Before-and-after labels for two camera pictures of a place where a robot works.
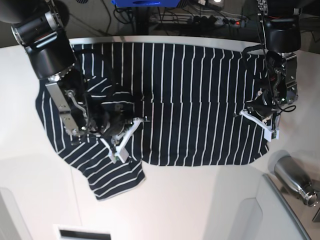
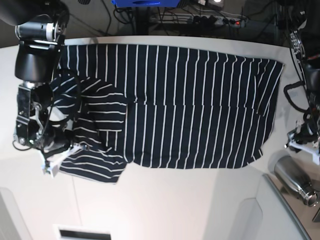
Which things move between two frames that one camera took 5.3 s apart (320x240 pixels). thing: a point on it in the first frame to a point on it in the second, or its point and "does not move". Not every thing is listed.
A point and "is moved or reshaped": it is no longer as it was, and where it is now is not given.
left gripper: x=113 y=119 to x=58 y=136
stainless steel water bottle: x=292 y=174 does not move
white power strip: x=196 y=19 does not move
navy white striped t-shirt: x=191 y=94 is moved or reshaped
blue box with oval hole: x=142 y=3 does not move
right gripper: x=263 y=105 to x=304 y=133
